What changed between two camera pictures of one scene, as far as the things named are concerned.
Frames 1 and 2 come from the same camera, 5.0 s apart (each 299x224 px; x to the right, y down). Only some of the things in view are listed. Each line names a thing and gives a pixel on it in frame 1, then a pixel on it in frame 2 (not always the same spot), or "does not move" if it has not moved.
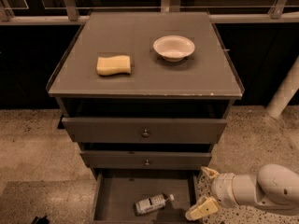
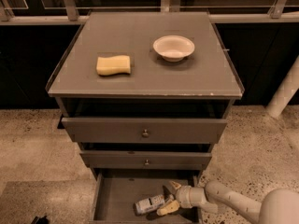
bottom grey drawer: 115,192 does not move
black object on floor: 40,220 does not move
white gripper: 222,186 → 183,196
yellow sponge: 113,64 does not move
